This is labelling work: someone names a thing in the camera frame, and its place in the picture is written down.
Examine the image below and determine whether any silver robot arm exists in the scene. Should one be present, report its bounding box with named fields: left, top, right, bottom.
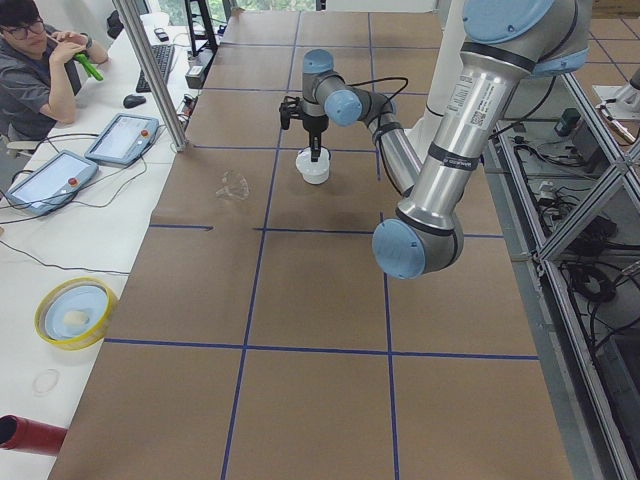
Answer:
left=294, top=1, right=592, bottom=279

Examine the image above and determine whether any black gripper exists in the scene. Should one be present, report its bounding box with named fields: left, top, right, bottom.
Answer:
left=304, top=115, right=328, bottom=162

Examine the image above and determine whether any teach pendant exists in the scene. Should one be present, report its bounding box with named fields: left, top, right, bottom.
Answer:
left=6, top=150, right=98, bottom=215
left=84, top=113, right=160, bottom=166

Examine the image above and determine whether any red cylinder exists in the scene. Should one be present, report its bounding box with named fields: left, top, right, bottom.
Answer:
left=1, top=415, right=67, bottom=456

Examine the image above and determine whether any aluminium frame post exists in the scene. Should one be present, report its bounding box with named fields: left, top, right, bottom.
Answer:
left=113, top=0, right=187, bottom=152

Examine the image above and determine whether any white enamel mug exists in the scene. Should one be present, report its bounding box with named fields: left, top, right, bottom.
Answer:
left=295, top=147, right=331, bottom=185

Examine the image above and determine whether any far teach pendant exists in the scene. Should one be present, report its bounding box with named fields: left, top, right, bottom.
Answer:
left=84, top=113, right=160, bottom=166

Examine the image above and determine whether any black computer mouse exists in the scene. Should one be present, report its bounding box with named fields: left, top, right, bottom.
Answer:
left=122, top=94, right=147, bottom=109

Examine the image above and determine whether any clear plastic funnel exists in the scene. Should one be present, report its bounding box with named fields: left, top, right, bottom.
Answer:
left=215, top=170, right=250, bottom=201

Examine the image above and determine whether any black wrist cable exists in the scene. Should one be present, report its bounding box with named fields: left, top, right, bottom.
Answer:
left=344, top=76, right=410, bottom=111

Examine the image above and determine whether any clear round lid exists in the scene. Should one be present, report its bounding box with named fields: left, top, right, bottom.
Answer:
left=32, top=368, right=60, bottom=397

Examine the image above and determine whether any seated person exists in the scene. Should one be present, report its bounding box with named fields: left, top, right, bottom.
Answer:
left=1, top=1, right=109, bottom=141

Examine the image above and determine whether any green handheld tool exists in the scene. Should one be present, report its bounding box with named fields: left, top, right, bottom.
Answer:
left=74, top=53, right=104, bottom=81

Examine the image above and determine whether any near teach pendant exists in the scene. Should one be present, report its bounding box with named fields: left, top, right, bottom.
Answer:
left=6, top=150, right=98, bottom=215

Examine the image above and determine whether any black keyboard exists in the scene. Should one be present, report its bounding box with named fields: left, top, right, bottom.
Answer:
left=135, top=43, right=177, bottom=94

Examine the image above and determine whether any white mug lid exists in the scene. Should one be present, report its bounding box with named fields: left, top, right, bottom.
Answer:
left=296, top=147, right=330, bottom=176

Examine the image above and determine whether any yellow rimmed bowl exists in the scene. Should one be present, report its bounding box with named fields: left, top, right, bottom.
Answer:
left=34, top=277, right=118, bottom=351

